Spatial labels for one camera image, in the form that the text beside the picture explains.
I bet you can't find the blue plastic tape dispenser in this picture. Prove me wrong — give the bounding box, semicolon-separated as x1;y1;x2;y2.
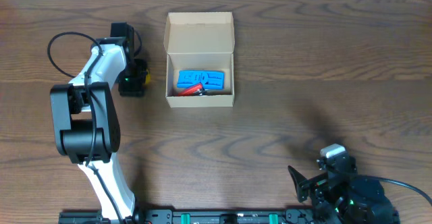
177;70;225;90

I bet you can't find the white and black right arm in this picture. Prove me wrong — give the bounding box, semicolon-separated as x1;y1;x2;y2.
288;150;400;224

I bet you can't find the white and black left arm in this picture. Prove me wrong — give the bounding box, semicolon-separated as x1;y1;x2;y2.
50;22;149;223

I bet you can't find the yellow adhesive tape roll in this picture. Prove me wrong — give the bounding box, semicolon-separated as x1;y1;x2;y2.
144;69;151;85

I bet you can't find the black aluminium mounting rail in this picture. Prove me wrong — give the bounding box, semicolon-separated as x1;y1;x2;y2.
58;208;338;224

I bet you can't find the red and black stapler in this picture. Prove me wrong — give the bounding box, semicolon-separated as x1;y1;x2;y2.
177;83;207;96

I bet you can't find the brown cardboard box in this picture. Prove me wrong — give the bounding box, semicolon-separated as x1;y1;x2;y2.
163;12;235;108

